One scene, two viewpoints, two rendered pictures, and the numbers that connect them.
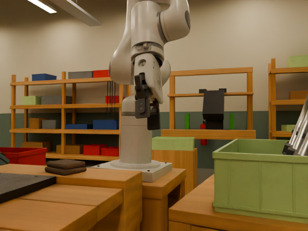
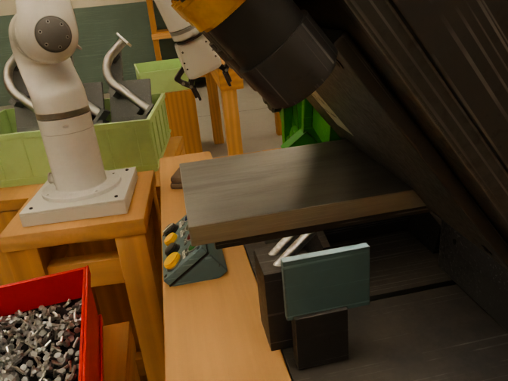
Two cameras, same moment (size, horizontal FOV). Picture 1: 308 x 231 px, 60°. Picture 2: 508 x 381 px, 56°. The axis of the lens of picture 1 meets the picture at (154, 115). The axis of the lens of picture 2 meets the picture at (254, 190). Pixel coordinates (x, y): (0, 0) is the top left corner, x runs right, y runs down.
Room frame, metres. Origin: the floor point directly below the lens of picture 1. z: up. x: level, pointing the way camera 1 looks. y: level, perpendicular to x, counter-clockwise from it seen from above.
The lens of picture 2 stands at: (1.09, 1.26, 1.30)
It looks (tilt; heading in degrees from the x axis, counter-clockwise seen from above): 23 degrees down; 246
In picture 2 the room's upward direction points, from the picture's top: 6 degrees counter-clockwise
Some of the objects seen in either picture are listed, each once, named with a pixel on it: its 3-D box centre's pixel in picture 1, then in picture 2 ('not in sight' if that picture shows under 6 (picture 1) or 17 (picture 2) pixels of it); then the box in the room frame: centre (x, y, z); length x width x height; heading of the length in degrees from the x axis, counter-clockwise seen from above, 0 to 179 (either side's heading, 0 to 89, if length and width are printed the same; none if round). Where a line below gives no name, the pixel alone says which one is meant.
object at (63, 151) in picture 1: (68, 118); not in sight; (6.44, 2.07, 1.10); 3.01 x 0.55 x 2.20; 73
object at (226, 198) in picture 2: not in sight; (376, 173); (0.79, 0.90, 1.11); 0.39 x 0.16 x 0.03; 164
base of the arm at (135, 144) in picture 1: (136, 140); (73, 151); (1.02, 0.07, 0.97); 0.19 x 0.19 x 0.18
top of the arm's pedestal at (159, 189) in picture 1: (135, 178); (87, 205); (1.02, 0.07, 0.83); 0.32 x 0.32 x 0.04; 70
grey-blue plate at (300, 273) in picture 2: not in sight; (327, 307); (0.85, 0.89, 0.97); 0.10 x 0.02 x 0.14; 164
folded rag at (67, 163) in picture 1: (65, 166); (192, 175); (0.79, 0.26, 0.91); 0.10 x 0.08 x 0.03; 53
